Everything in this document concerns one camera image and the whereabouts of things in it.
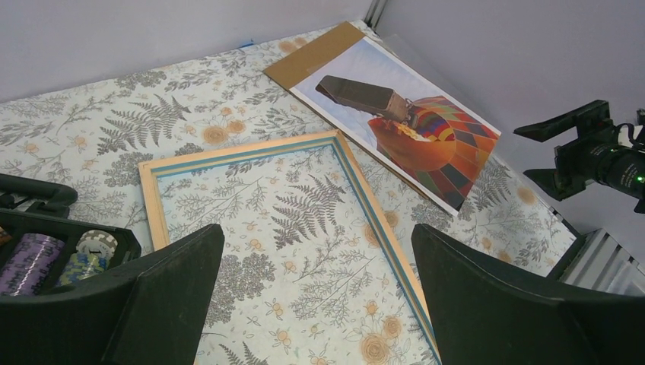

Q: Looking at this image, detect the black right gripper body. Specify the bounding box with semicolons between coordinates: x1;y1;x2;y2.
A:
553;123;644;214

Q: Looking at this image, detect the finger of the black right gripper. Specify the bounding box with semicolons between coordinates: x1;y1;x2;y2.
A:
513;100;612;142
523;169;585;202

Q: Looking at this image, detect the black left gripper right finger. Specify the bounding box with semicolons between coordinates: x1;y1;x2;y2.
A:
411;224;644;364

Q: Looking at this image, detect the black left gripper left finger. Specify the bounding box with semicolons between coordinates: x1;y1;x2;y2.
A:
1;224;225;364

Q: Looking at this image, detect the wooden picture frame blue edge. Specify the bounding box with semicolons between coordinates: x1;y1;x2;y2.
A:
139;131;440;364

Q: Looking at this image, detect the hot air balloon photo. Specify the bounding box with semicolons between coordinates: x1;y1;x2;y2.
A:
291;37;500;215

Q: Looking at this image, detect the blue green poker chip stack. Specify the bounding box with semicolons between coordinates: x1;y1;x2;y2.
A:
56;252;109;287

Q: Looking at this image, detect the white poker chip stack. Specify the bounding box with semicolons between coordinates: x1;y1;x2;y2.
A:
76;230;118;259

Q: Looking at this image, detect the black poker chip case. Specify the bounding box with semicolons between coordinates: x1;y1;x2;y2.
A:
1;174;141;296

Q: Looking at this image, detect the brown cardboard backing board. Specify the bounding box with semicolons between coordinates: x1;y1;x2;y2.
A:
264;22;365;90

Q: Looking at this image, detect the aluminium corner post right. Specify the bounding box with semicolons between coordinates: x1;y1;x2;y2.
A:
364;0;388;28

